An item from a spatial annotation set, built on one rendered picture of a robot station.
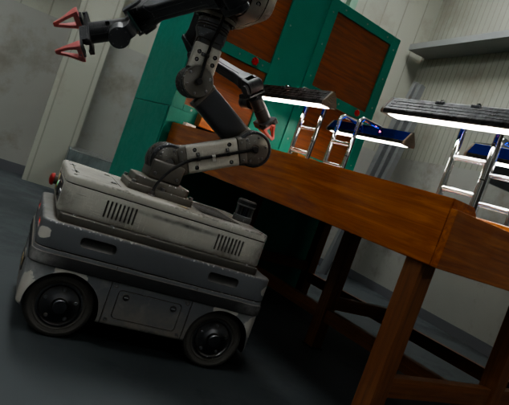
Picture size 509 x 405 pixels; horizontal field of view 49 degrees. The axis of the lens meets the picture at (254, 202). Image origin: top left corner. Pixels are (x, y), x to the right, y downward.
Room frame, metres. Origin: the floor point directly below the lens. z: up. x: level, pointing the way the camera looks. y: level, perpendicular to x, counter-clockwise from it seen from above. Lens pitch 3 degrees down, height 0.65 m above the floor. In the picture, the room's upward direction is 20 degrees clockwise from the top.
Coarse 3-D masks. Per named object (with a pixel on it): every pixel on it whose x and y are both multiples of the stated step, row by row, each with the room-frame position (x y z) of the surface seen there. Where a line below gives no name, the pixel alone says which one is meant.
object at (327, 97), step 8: (264, 88) 2.90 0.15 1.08; (272, 88) 2.85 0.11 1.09; (280, 88) 2.80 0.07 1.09; (288, 88) 2.75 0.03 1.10; (296, 88) 2.70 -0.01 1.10; (304, 88) 2.66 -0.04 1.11; (272, 96) 2.80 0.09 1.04; (280, 96) 2.74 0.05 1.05; (288, 96) 2.68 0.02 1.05; (296, 96) 2.63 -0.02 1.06; (304, 96) 2.59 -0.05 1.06; (312, 96) 2.54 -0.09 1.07; (320, 96) 2.51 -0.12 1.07; (328, 96) 2.47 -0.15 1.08; (328, 104) 2.48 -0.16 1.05
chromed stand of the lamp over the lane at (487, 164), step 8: (472, 104) 1.88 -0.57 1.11; (480, 104) 1.87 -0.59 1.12; (464, 136) 2.09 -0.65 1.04; (496, 136) 1.96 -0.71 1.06; (456, 144) 2.08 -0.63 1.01; (496, 144) 1.95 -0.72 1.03; (456, 152) 2.08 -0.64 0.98; (496, 152) 1.95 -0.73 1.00; (448, 160) 2.09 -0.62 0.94; (464, 160) 2.04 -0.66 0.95; (472, 160) 2.01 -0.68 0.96; (480, 160) 1.99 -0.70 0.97; (488, 160) 1.96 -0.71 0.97; (448, 168) 2.08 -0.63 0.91; (488, 168) 1.96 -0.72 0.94; (448, 176) 2.08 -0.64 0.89; (480, 176) 1.96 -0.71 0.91; (440, 184) 2.09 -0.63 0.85; (480, 184) 1.96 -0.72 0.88; (440, 192) 2.08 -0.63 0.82; (456, 192) 2.03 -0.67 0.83; (464, 192) 2.00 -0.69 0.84; (472, 192) 1.98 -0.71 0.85; (480, 192) 1.96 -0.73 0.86; (472, 200) 1.96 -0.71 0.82
